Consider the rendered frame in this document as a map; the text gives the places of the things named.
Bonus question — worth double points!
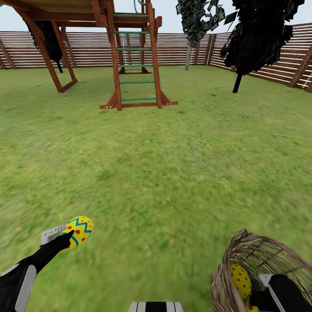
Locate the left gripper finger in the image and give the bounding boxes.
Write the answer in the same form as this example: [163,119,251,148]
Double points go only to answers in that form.
[67,230,74,239]

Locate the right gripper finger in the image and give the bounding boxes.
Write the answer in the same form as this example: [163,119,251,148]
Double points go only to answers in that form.
[249,294,257,306]

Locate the easter egg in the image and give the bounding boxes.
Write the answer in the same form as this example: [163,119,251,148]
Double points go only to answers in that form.
[243,298,266,312]
[60,216,94,249]
[230,262,253,300]

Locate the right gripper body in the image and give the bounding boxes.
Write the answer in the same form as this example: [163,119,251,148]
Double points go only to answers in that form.
[251,288,281,312]

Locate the wicker basket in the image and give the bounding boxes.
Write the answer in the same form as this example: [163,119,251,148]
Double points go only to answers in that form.
[209,228,312,312]

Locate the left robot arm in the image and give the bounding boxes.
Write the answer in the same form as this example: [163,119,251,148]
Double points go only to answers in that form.
[0,225,74,312]

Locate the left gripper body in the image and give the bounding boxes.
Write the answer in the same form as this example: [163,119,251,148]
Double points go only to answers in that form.
[39,234,71,262]

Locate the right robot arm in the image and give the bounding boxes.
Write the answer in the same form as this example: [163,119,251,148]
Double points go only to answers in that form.
[249,273,312,312]

